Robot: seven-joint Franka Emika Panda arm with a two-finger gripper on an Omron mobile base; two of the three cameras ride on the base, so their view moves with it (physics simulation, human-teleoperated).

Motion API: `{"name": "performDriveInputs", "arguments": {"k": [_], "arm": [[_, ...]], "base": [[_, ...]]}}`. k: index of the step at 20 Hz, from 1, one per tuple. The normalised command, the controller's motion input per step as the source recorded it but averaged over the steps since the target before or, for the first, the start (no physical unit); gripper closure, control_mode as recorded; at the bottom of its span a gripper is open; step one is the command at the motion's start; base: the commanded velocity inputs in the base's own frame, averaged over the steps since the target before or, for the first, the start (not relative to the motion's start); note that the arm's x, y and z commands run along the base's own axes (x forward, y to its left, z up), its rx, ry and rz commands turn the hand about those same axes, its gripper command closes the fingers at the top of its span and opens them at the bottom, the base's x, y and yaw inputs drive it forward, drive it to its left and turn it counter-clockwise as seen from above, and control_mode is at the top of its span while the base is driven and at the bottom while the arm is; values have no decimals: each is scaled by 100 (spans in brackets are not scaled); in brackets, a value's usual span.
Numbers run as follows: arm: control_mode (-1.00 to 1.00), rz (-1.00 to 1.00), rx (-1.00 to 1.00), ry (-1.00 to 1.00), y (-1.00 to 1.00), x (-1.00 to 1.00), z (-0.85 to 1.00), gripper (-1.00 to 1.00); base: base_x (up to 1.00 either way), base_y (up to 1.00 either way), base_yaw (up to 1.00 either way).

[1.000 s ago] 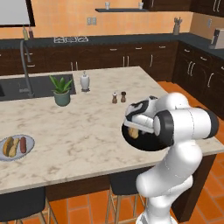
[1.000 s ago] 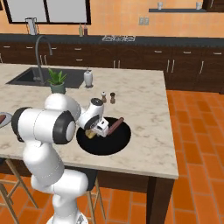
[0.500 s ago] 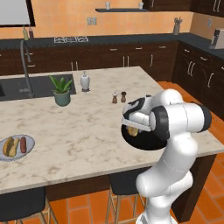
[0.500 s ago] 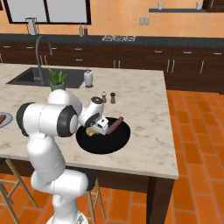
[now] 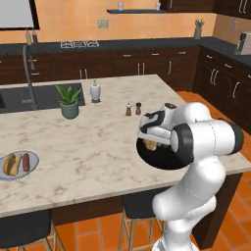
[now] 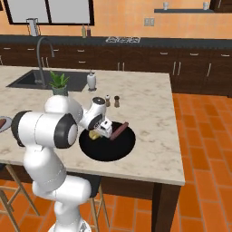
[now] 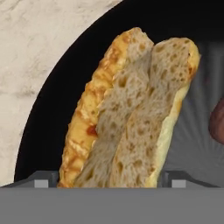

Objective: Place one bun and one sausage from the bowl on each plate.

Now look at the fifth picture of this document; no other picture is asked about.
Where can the black-capped pepper shaker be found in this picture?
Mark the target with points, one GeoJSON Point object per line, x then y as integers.
{"type": "Point", "coordinates": [138, 109]}

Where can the red-brown sausage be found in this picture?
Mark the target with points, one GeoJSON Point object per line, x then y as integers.
{"type": "Point", "coordinates": [25, 162]}

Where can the grey plate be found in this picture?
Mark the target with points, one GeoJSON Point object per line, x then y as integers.
{"type": "Point", "coordinates": [32, 157]}

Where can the black bowl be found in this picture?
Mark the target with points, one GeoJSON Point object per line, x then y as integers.
{"type": "Point", "coordinates": [163, 160]}

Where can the dark wood wall cupboards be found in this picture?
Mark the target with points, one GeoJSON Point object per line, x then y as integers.
{"type": "Point", "coordinates": [202, 6]}

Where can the dark wood island base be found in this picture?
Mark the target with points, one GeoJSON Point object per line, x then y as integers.
{"type": "Point", "coordinates": [225, 206]}

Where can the white cup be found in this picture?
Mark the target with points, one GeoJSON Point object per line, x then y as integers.
{"type": "Point", "coordinates": [158, 6]}
{"type": "Point", "coordinates": [120, 6]}

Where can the grey wall socket pair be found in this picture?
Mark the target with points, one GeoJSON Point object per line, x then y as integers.
{"type": "Point", "coordinates": [103, 23]}

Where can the dark wall shelf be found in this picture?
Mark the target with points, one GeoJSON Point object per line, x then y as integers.
{"type": "Point", "coordinates": [137, 11]}

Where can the black bar stool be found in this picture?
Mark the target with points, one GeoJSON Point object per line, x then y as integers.
{"type": "Point", "coordinates": [23, 227]}
{"type": "Point", "coordinates": [139, 204]}

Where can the hob with white grates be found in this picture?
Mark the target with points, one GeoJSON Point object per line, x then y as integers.
{"type": "Point", "coordinates": [79, 43]}

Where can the dark sink basin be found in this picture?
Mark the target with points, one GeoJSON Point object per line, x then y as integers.
{"type": "Point", "coordinates": [49, 94]}

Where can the beige toaster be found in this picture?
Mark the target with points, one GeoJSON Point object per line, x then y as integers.
{"type": "Point", "coordinates": [243, 44]}

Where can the single grey wall socket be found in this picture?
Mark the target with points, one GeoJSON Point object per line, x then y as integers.
{"type": "Point", "coordinates": [235, 25]}

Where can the white soap dispenser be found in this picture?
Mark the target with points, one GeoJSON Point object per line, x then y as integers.
{"type": "Point", "coordinates": [95, 91]}

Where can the short dark base cupboard run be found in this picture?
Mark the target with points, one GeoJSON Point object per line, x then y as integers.
{"type": "Point", "coordinates": [225, 81]}

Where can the bun in black bowl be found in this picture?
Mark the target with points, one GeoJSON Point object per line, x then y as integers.
{"type": "Point", "coordinates": [150, 145]}

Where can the green plant in pot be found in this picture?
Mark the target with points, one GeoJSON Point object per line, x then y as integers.
{"type": "Point", "coordinates": [69, 104]}

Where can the black-framed window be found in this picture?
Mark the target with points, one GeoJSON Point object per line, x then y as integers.
{"type": "Point", "coordinates": [16, 14]}

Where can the grey pot with utensils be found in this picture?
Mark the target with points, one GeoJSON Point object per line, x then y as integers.
{"type": "Point", "coordinates": [197, 32]}

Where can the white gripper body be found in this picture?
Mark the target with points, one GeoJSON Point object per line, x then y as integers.
{"type": "Point", "coordinates": [157, 135]}

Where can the long dark base cupboard run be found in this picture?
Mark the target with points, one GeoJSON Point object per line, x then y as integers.
{"type": "Point", "coordinates": [124, 63]}

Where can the hot dog bun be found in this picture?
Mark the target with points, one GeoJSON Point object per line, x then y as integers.
{"type": "Point", "coordinates": [11, 164]}

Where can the dark red bottle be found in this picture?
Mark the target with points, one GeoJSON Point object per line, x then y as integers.
{"type": "Point", "coordinates": [34, 36]}

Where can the white-capped salt shaker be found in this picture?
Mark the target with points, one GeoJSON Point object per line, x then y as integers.
{"type": "Point", "coordinates": [128, 110]}

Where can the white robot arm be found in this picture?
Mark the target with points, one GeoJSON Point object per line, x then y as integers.
{"type": "Point", "coordinates": [199, 143]}

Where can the grey sink tap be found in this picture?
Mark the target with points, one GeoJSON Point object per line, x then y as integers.
{"type": "Point", "coordinates": [30, 78]}

